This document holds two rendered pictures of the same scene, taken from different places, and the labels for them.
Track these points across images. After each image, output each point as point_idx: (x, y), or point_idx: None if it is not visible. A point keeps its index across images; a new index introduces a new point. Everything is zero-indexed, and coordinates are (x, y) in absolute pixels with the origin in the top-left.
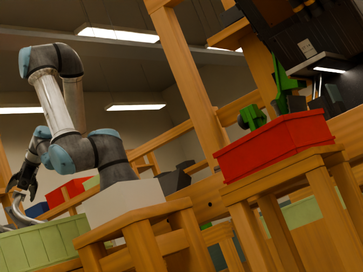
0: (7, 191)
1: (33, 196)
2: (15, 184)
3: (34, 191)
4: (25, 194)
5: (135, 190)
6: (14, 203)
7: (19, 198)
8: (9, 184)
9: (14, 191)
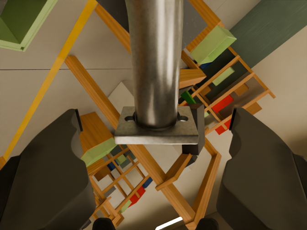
0: (241, 111)
1: (47, 129)
2: (237, 170)
3: (13, 175)
4: (120, 142)
5: None
6: (171, 5)
7: (144, 85)
8: (283, 157)
9: (193, 130)
